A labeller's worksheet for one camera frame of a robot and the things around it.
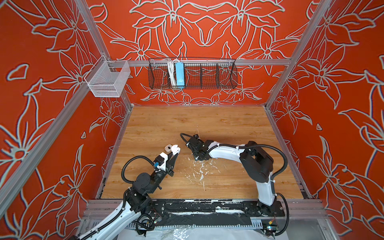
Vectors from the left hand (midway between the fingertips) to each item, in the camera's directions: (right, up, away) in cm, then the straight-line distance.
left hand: (174, 152), depth 70 cm
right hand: (+12, -5, +23) cm, 26 cm away
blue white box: (+1, +44, +20) cm, 48 cm away
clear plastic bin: (-46, +43, +24) cm, 67 cm away
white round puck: (+1, +1, 0) cm, 2 cm away
